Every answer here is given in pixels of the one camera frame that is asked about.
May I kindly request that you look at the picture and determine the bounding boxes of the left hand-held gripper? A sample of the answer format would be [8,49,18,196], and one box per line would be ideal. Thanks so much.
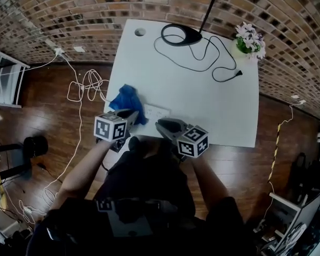
[93,108,140,154]

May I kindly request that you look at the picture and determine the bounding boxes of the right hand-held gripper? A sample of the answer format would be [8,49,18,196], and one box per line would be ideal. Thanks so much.
[155,117,210,162]

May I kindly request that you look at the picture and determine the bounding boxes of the blue cloth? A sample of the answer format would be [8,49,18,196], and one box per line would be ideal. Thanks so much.
[108,83,150,126]

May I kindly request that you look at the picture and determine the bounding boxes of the person's left forearm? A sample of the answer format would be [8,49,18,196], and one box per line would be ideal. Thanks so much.
[49,139,116,211]

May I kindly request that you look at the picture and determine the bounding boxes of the person's right forearm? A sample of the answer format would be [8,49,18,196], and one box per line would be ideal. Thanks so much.
[189,155,230,205]

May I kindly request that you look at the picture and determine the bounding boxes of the person's dark clothing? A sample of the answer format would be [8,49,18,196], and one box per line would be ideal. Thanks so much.
[25,136,257,256]

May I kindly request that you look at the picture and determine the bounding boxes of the black desk lamp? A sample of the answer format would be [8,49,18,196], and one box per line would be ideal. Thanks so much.
[161,0,224,47]

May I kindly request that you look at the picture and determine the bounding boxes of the black round bin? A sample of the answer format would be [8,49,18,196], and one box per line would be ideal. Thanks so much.
[23,135,49,159]

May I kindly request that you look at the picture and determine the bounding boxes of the grey chest-worn tagged device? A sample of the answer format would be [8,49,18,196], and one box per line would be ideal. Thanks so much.
[95,198,154,237]

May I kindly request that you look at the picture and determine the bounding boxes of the yellow black striped tape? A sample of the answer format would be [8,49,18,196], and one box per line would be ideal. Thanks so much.
[267,123,282,184]

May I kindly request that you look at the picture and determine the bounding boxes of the potted flowers in white pot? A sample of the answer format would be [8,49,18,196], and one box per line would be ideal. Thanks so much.
[230,21,268,61]

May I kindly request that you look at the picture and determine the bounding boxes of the white metal shelf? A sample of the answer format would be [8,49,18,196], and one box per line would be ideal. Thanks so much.
[0,45,31,109]

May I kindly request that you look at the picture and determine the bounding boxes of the wooden desk black legs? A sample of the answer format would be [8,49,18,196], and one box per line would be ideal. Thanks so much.
[0,142,33,213]

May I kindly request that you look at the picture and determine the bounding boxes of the white open cabinet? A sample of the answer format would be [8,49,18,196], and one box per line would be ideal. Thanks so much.
[268,190,320,250]

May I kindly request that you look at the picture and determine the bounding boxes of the coiled white floor cable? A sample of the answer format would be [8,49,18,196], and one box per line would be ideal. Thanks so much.
[18,53,110,225]

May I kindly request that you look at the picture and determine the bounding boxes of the thin white cable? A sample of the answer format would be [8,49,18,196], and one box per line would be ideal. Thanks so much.
[262,105,294,221]

